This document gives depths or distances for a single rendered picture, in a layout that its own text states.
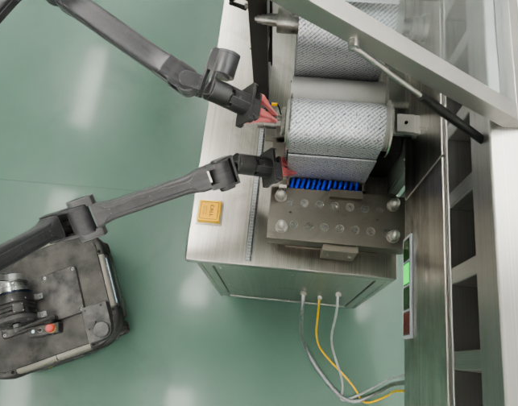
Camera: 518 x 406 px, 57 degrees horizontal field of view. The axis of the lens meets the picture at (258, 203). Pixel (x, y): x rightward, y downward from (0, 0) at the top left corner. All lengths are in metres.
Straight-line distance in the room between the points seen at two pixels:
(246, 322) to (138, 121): 1.26
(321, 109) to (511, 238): 0.59
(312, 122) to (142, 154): 1.62
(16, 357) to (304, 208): 1.49
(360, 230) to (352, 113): 0.36
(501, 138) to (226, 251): 0.91
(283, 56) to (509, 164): 1.12
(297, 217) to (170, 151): 1.40
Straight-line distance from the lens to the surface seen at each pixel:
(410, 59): 0.70
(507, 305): 0.79
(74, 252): 2.36
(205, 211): 1.53
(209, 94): 1.15
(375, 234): 1.41
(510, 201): 0.84
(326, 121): 1.21
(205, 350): 2.39
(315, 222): 1.40
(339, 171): 1.38
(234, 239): 1.52
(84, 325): 2.29
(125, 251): 2.54
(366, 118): 1.22
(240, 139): 1.64
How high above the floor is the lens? 2.36
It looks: 71 degrees down
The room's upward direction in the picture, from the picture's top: 5 degrees counter-clockwise
